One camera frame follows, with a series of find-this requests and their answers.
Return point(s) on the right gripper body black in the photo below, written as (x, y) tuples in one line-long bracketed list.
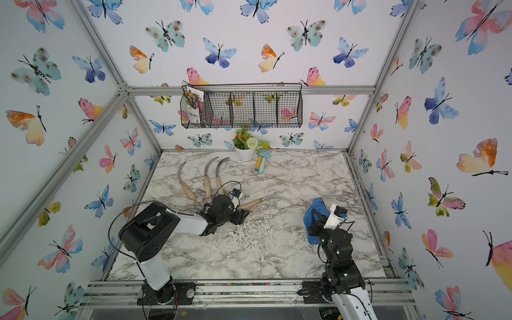
[(326, 238)]

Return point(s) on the blue microfiber rag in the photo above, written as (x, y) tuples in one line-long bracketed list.
[(317, 212)]

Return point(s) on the seed packet in basket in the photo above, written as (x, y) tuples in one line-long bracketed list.
[(194, 104)]

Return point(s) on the white pot with plant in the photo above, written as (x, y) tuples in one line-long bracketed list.
[(247, 145)]

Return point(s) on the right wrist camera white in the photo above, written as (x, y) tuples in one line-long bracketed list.
[(337, 217)]

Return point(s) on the aluminium front rail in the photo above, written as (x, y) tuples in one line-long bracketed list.
[(238, 293)]

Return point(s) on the teal garden trowel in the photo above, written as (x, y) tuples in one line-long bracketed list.
[(264, 153)]

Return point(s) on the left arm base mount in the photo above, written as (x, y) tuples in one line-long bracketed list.
[(172, 293)]

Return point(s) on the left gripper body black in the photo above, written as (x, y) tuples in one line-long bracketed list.
[(222, 220)]

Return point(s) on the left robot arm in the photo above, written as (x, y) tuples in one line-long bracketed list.
[(146, 234)]

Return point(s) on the black wire wall basket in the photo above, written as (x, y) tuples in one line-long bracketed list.
[(256, 106)]

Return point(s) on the yellow handled garden tool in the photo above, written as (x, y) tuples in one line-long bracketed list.
[(258, 164)]

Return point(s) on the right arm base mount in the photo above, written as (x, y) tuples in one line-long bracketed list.
[(321, 291)]

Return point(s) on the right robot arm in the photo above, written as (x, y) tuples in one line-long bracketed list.
[(339, 265)]

